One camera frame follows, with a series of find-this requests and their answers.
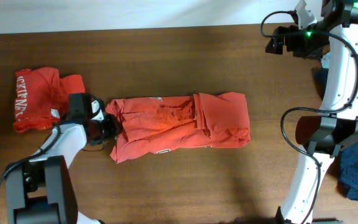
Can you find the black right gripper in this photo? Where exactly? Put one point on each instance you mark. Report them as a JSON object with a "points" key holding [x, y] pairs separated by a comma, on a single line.
{"points": [[292, 46]]}

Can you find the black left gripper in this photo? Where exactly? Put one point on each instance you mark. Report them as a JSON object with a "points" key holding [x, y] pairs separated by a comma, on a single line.
{"points": [[112, 129]]}

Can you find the orange printed t-shirt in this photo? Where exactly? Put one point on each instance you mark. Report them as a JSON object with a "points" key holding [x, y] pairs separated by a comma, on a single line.
{"points": [[163, 124]]}

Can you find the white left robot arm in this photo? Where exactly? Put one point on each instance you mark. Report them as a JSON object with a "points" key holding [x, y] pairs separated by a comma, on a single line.
{"points": [[38, 187]]}

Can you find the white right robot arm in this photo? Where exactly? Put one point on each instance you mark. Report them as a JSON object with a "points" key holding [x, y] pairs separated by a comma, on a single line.
{"points": [[324, 132]]}

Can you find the folded red t-shirt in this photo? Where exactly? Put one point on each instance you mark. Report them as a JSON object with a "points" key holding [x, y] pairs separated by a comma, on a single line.
{"points": [[42, 97]]}

